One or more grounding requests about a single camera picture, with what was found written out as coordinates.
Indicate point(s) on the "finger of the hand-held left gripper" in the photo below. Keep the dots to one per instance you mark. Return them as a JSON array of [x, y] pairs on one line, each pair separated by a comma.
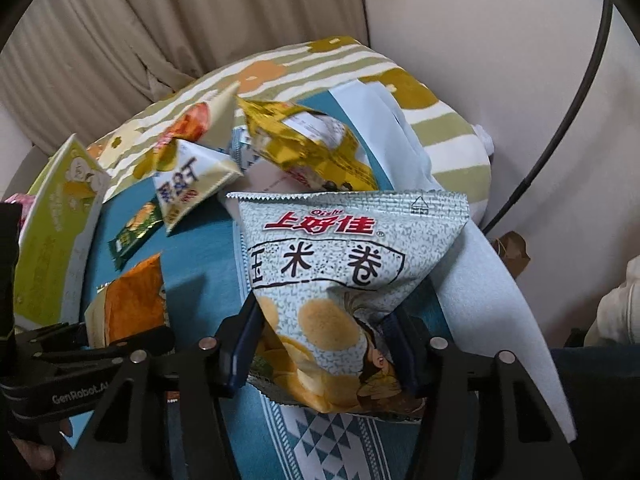
[[55, 332], [140, 342]]

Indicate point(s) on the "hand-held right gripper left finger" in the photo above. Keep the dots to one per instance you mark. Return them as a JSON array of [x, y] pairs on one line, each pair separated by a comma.
[[240, 355]]

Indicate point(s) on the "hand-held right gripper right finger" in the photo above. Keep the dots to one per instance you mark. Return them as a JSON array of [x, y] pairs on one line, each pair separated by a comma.
[[402, 355]]

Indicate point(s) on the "green cardboard box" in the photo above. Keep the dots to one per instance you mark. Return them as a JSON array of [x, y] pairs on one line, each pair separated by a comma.
[[55, 240]]

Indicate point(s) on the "grey speckled snack packet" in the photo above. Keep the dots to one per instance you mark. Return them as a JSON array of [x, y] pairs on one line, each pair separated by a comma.
[[325, 260]]

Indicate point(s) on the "person's left hand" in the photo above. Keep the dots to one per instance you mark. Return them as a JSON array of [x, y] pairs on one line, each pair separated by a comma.
[[42, 452]]

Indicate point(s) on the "blue patterned tablecloth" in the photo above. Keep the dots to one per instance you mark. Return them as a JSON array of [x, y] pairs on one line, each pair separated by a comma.
[[200, 285]]

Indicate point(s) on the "white foam sheet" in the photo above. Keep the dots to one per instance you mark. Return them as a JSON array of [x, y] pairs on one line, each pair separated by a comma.
[[480, 285]]

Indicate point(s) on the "small green snack packet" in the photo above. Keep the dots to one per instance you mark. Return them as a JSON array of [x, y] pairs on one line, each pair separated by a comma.
[[135, 232]]

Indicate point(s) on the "pink snack packet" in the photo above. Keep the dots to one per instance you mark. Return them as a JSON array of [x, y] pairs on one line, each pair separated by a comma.
[[17, 205]]

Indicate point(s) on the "brown crumpled paper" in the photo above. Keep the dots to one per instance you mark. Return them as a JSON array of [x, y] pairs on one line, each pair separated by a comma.
[[512, 255]]

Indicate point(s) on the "orange and white snack packet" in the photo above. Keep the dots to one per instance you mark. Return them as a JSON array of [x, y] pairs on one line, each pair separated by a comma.
[[192, 180]]

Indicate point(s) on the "light blue snack packet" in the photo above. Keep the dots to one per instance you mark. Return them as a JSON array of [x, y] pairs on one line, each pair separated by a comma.
[[244, 152]]

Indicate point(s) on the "dark cloth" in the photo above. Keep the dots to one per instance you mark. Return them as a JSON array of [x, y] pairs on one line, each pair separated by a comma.
[[605, 410]]

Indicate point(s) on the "gold snack packet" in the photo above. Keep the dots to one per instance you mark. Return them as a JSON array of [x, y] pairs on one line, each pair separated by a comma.
[[310, 155]]

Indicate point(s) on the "white garment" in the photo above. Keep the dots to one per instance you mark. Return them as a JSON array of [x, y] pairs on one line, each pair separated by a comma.
[[617, 305]]

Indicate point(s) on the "floral striped blanket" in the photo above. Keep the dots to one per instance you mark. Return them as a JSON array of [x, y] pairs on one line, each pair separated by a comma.
[[440, 125]]

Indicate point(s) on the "black curved stand tube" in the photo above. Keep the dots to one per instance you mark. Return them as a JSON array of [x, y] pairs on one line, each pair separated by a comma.
[[575, 110]]

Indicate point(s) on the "beige curtain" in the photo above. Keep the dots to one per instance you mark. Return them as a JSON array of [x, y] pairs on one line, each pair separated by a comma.
[[150, 25]]

